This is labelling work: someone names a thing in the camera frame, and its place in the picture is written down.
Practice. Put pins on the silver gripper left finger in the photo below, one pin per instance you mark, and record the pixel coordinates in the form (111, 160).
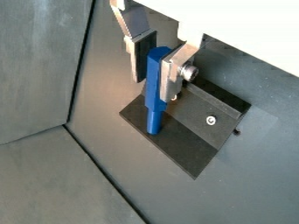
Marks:
(139, 36)

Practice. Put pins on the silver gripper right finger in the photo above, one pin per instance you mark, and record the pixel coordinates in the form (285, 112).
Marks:
(175, 60)

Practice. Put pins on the blue peg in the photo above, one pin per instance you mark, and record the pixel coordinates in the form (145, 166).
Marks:
(153, 103)

